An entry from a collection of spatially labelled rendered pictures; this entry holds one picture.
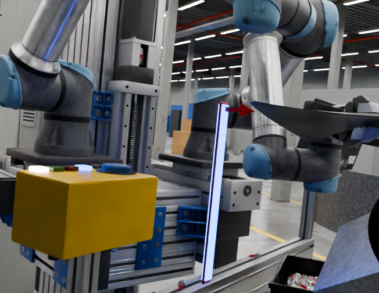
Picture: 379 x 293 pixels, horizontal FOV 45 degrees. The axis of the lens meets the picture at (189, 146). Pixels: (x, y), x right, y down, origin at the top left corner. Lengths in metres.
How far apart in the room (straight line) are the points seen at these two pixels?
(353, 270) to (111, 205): 0.33
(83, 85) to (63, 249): 0.70
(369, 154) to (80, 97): 9.67
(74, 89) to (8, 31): 1.12
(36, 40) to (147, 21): 0.46
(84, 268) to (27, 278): 1.87
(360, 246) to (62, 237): 0.40
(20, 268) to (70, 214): 1.92
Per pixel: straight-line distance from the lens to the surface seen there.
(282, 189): 7.67
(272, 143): 1.01
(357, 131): 0.85
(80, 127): 1.19
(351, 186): 2.95
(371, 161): 10.59
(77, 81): 1.18
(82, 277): 0.63
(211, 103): 1.46
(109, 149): 1.40
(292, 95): 7.64
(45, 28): 1.06
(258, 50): 1.11
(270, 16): 0.75
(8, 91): 1.08
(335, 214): 3.08
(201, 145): 1.45
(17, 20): 2.28
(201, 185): 1.43
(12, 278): 2.44
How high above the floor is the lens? 1.15
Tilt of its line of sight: 3 degrees down
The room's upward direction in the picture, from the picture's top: 6 degrees clockwise
